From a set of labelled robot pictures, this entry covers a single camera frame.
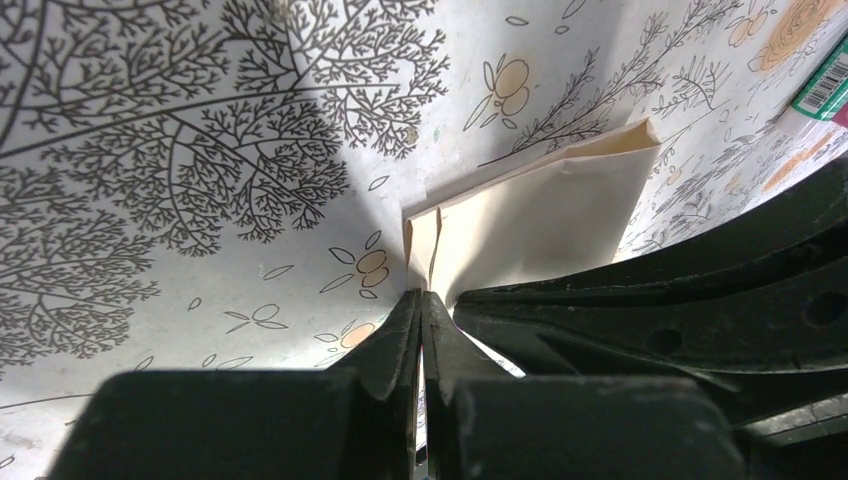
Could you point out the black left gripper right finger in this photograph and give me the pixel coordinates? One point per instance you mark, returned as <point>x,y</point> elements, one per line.
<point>484,423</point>

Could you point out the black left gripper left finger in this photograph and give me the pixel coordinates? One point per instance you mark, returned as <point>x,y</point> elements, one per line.
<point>353,420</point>

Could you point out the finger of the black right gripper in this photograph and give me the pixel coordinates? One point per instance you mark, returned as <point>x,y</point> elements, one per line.
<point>761,338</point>
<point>798,236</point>

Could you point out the beige letter paper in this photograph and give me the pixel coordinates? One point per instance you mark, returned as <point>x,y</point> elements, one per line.
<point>560,214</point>

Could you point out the pink eraser block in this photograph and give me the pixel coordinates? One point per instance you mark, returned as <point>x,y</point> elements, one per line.
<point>841,117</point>

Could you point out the floral patterned table mat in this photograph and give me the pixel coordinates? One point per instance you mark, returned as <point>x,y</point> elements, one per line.
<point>223,184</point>

